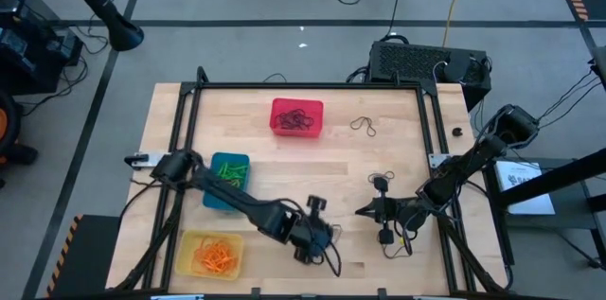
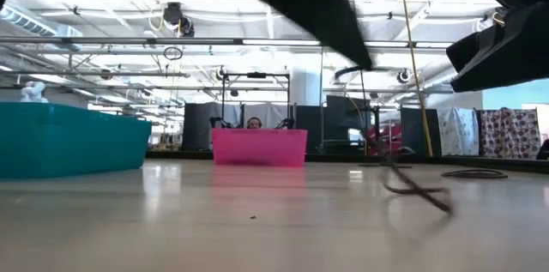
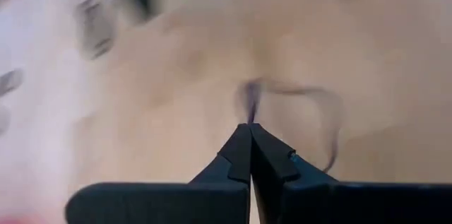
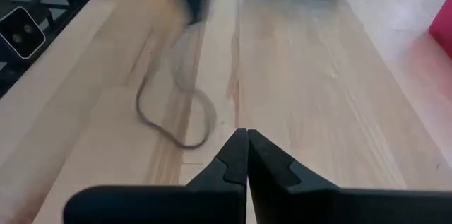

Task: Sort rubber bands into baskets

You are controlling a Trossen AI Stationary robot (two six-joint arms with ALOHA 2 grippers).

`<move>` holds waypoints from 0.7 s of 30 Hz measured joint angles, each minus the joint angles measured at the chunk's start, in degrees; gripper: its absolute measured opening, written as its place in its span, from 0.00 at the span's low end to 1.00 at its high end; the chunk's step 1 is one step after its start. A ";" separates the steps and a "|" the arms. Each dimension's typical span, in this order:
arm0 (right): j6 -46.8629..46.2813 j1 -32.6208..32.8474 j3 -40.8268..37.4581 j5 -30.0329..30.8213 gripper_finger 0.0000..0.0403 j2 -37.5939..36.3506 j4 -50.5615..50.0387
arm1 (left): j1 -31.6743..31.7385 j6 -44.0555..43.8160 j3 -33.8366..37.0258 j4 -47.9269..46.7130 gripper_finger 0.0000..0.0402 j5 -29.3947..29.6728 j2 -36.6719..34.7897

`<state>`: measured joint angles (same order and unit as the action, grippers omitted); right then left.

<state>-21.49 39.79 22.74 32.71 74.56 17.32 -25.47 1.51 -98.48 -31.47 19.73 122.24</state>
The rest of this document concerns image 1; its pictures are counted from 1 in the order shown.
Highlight yellow floor cable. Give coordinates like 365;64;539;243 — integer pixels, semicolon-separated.
442;0;474;48

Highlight black equipment rack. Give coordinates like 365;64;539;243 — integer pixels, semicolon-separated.
0;0;85;97

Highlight white printed paper sheet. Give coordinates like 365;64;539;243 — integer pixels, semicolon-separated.
494;160;557;216

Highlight black robot arm cables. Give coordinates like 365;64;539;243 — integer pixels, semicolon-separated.
534;66;606;131

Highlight black orange wheeled device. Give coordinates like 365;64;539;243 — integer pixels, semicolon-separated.
0;90;40;190

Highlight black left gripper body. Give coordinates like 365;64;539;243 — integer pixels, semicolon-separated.
287;194;335;264

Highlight black metal beam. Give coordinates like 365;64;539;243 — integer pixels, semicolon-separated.
496;147;606;209

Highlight teal plastic basket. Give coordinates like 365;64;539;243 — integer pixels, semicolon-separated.
202;151;251;212

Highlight black computer case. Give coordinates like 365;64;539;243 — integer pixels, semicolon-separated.
367;40;493;113

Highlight yellow plastic basket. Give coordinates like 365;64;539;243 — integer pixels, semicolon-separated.
174;228;246;282

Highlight red plastic basket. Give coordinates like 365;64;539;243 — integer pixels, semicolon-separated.
269;97;325;139

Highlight grey box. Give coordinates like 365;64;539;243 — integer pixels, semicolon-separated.
589;44;606;91

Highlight dark grey side shelf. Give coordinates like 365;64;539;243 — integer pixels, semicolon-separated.
485;157;606;273

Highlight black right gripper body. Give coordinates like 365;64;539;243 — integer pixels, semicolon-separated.
372;175;409;245

